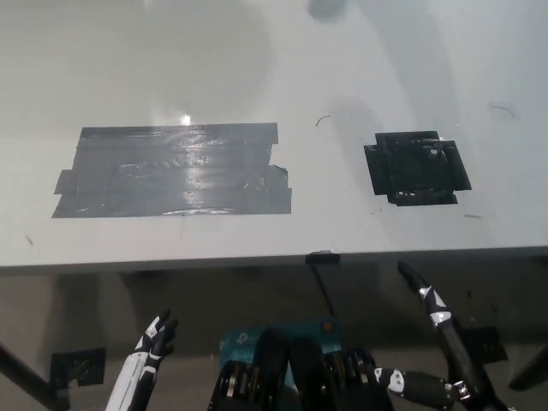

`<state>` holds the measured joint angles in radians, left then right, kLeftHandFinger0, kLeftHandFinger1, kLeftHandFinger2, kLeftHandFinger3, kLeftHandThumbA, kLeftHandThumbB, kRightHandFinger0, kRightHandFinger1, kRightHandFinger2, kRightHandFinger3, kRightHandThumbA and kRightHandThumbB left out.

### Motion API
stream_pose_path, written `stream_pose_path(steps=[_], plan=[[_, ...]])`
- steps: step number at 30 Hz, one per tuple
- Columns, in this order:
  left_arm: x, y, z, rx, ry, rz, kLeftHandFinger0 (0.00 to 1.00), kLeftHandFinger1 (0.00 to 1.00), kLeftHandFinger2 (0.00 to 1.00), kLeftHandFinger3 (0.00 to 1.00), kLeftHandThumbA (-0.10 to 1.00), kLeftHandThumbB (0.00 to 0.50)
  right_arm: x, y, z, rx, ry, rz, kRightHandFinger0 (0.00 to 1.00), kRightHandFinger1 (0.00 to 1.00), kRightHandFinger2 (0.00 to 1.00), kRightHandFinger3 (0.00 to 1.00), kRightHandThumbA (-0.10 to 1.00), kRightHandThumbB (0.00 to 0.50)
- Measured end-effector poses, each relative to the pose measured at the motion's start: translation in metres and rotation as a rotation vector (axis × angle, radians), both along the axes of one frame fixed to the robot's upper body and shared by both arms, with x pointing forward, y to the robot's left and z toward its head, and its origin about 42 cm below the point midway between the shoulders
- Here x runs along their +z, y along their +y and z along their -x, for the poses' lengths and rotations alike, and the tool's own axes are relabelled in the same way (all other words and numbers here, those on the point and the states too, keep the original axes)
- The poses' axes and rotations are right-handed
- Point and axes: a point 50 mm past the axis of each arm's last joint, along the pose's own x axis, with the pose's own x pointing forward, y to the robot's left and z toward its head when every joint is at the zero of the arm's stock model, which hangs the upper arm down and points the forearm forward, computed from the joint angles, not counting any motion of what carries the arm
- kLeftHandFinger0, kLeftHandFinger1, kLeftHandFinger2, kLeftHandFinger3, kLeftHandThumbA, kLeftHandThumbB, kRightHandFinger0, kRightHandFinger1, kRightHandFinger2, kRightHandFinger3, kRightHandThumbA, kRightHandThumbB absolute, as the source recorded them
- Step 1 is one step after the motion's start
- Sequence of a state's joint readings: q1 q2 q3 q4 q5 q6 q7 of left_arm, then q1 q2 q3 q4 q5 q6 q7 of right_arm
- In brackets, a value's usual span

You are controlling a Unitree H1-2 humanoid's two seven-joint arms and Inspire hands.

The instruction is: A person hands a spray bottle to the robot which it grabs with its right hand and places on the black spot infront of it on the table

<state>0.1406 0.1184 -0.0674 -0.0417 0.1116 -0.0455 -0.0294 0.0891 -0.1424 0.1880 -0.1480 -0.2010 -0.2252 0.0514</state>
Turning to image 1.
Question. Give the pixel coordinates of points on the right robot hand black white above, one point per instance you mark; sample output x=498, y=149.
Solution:
x=456, y=347

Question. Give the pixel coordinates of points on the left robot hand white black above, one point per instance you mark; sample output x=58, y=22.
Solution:
x=132, y=372

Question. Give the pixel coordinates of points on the robot torso black teal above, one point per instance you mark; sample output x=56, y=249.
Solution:
x=274, y=364

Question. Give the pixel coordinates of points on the black floor tape patch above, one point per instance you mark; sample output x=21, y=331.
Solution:
x=488, y=344
x=79, y=366

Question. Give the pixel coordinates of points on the black metal table leg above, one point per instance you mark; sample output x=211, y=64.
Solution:
x=531, y=368
x=30, y=377

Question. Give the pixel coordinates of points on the small black tape strip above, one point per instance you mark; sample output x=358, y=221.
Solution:
x=323, y=256

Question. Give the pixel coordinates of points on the black square tape patch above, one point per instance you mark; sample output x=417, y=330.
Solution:
x=411, y=180

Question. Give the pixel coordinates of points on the grey duct tape patch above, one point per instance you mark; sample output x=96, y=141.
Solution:
x=171, y=171

